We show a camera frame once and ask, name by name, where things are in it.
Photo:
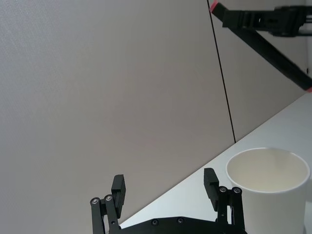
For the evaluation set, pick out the black red-tipped left gripper finger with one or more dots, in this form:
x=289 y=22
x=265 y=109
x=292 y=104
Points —
x=280 y=59
x=239 y=18

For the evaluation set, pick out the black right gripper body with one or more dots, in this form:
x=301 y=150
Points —
x=290 y=22

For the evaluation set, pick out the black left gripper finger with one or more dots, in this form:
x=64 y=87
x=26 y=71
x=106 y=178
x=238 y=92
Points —
x=210 y=187
x=118 y=195

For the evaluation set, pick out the white paper cup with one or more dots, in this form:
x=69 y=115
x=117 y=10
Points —
x=270 y=209

